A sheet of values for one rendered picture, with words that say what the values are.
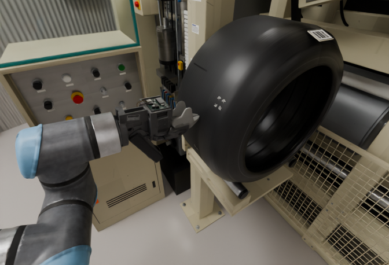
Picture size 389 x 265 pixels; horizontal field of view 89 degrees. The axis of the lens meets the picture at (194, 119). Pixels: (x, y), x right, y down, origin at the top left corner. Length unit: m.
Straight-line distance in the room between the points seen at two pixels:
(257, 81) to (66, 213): 0.45
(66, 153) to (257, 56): 0.43
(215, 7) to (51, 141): 0.63
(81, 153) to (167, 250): 1.32
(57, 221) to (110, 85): 0.77
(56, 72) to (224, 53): 0.75
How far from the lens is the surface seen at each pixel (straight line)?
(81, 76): 1.06
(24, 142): 0.43
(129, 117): 0.43
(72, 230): 0.43
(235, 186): 0.78
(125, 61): 1.07
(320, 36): 0.59
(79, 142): 0.41
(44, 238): 0.42
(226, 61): 0.52
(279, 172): 1.03
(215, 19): 0.79
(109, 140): 0.42
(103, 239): 1.80
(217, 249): 1.66
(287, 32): 0.56
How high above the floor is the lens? 1.55
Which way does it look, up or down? 37 degrees down
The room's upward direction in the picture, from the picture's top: straight up
